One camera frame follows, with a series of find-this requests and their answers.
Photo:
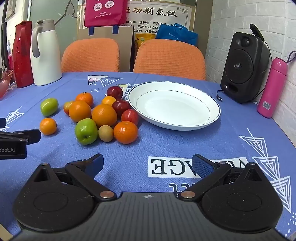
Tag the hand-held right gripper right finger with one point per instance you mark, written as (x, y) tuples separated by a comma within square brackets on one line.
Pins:
[(202, 165)]

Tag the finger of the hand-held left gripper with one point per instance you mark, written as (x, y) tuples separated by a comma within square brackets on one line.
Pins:
[(2, 122), (25, 136)]

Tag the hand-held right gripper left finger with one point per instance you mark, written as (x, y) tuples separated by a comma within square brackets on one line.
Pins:
[(98, 162)]

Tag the brown kiwi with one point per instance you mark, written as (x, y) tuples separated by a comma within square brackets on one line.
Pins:
[(105, 133)]

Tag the large green apple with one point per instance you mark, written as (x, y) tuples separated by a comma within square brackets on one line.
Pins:
[(86, 131)]

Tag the small green apple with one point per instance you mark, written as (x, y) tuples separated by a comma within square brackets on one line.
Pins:
[(49, 107)]

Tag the large orange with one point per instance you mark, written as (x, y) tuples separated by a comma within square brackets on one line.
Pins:
[(79, 111), (104, 115)]

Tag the small red-green apple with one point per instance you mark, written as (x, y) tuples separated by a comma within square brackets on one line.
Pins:
[(67, 107)]

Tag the dark red apple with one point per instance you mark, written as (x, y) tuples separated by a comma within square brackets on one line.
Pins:
[(121, 106)]

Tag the small yellow-orange tangerine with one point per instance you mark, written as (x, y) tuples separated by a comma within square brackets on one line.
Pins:
[(108, 100)]

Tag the white plate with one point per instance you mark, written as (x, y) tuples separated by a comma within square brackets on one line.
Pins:
[(173, 106)]

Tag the pink glass bowl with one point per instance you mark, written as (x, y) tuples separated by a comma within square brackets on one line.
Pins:
[(4, 81)]

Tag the blue printed tablecloth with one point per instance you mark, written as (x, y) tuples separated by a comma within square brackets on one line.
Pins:
[(161, 143)]

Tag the red pitcher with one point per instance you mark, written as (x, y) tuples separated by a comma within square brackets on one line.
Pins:
[(22, 58)]

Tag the white thermal jug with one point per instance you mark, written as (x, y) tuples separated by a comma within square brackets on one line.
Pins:
[(46, 62)]

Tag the pink bottle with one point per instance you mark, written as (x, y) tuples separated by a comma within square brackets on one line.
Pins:
[(271, 92)]

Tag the orange chair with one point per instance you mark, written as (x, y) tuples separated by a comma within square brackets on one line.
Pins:
[(90, 55), (168, 60)]

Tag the black speaker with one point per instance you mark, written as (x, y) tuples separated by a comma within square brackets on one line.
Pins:
[(240, 67)]

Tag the brown paper bag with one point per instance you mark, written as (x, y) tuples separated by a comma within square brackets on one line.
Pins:
[(127, 46)]

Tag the yellow sack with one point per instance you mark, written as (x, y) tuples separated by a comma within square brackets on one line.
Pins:
[(143, 38)]

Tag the blue plastic bag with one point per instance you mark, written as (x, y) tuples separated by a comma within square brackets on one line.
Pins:
[(175, 34)]

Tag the magenta tote bag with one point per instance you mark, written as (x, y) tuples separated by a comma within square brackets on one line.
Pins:
[(104, 14)]

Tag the wall poster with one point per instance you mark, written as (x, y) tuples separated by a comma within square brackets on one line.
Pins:
[(157, 14)]

